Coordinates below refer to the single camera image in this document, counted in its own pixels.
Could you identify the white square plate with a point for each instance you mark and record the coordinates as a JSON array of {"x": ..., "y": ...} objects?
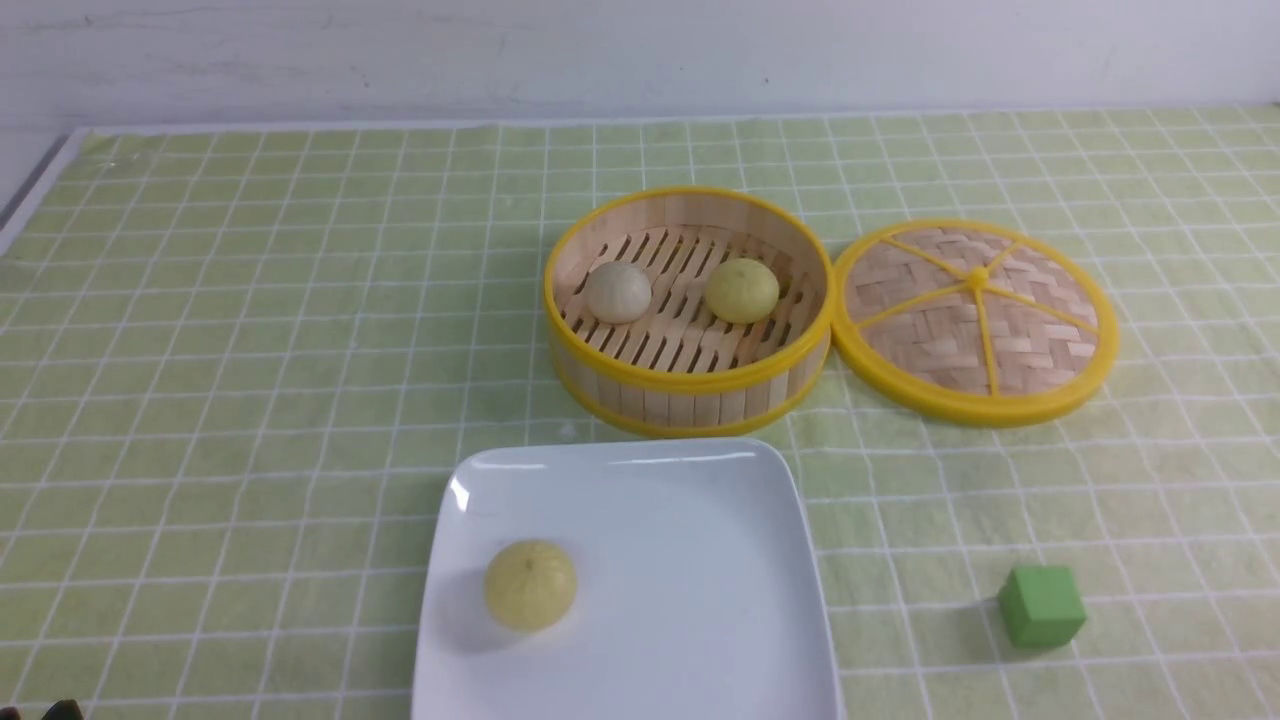
[{"x": 699, "y": 595}]

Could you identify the yellow steamed bun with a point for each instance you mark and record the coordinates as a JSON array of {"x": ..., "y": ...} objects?
[
  {"x": 530, "y": 585},
  {"x": 742, "y": 291}
]

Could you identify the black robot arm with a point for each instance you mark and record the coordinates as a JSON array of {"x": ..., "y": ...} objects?
[{"x": 64, "y": 710}]

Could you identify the white steamed bun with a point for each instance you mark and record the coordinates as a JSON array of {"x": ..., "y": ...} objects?
[{"x": 617, "y": 293}]

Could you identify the bamboo steamer basket yellow rim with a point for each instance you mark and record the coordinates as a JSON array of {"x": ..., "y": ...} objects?
[{"x": 678, "y": 371}]

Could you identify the woven bamboo steamer lid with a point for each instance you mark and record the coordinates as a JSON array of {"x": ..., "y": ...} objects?
[{"x": 972, "y": 323}]

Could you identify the green cube block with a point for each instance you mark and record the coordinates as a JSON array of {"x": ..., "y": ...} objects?
[{"x": 1041, "y": 606}]

